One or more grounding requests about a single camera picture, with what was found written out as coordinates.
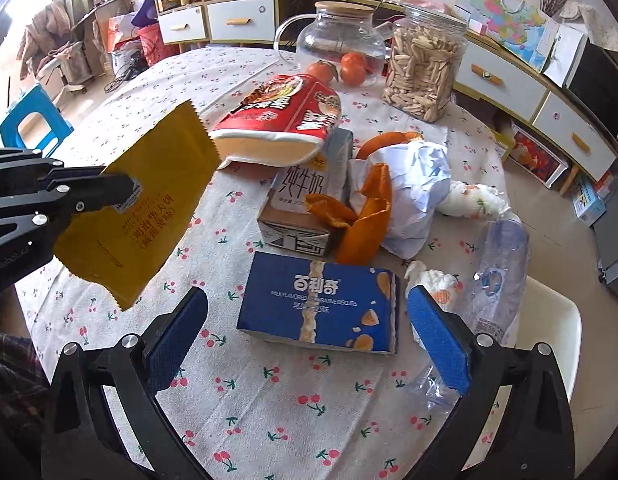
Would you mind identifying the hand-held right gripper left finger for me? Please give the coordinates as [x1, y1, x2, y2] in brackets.
[41, 287, 212, 480]

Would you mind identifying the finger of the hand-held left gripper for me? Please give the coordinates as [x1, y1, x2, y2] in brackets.
[0, 147, 144, 217]

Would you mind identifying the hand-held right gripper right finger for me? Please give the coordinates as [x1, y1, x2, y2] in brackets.
[406, 284, 574, 480]

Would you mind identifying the yellow snack packet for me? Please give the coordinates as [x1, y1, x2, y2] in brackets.
[54, 100, 222, 311]

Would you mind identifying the clear plastic bottle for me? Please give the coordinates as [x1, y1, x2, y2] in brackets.
[404, 220, 532, 411]

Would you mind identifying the blue biscuit box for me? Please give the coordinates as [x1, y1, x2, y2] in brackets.
[237, 251, 400, 354]

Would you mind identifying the large curled orange peel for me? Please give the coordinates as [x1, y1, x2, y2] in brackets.
[306, 162, 392, 266]

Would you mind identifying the grey milk carton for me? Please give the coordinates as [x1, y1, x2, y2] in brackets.
[257, 127, 354, 261]

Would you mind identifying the red snack bag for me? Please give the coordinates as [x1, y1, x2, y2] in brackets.
[211, 74, 342, 168]

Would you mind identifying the small crumpled tissue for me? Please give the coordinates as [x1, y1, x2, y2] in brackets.
[405, 260, 460, 311]

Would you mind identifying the blue plastic stool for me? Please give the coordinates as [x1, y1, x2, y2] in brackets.
[0, 85, 74, 158]

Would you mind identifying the cherry print tablecloth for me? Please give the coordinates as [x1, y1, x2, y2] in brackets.
[14, 47, 507, 480]

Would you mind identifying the person's plaid shirt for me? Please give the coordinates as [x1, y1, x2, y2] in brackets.
[0, 300, 54, 480]

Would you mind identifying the large crumpled printed tissue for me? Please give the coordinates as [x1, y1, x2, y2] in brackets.
[436, 180, 512, 221]

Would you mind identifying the pile of clothes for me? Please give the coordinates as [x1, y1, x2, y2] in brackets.
[16, 2, 94, 96]

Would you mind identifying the long orange peel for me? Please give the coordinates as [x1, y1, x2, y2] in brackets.
[356, 131, 424, 161]

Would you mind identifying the blue white carton box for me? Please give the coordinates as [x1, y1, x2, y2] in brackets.
[571, 175, 610, 226]

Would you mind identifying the white box with red print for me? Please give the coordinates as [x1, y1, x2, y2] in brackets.
[509, 125, 570, 188]

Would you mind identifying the wooden sideboard with white drawers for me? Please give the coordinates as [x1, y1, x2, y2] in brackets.
[156, 0, 618, 196]

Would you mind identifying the plastic jar of seeds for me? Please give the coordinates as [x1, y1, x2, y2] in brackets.
[382, 4, 470, 123]

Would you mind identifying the glass teapot with wooden lid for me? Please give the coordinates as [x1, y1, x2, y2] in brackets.
[274, 1, 387, 86]

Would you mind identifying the white paper sheet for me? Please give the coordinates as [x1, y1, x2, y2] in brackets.
[544, 25, 587, 86]

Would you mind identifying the colourful map board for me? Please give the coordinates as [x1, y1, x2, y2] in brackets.
[451, 0, 560, 73]

